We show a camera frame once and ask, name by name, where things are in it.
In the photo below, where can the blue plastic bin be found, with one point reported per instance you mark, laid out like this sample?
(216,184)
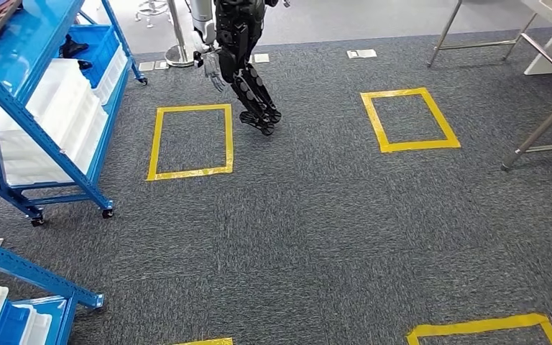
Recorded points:
(11,326)
(97,47)

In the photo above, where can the steel table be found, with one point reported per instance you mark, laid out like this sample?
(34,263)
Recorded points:
(542,124)

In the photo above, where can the blue metal shelf rack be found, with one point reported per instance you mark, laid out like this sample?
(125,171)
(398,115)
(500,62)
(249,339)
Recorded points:
(33,276)
(28,124)

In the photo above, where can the silver bystander robot arm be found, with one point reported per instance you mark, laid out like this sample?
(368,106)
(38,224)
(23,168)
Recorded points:
(202,19)

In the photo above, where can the silver chair base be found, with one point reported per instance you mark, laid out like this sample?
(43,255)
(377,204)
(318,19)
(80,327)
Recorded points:
(151,10)

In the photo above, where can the yellow floor tape square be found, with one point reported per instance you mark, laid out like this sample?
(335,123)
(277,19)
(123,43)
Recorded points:
(190,174)
(419,145)
(476,327)

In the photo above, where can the grey bystander robot hand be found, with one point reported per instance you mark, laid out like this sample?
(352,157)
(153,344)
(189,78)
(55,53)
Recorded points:
(215,69)

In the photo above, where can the silver stanchion post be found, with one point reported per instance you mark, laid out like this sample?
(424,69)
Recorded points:
(177,33)

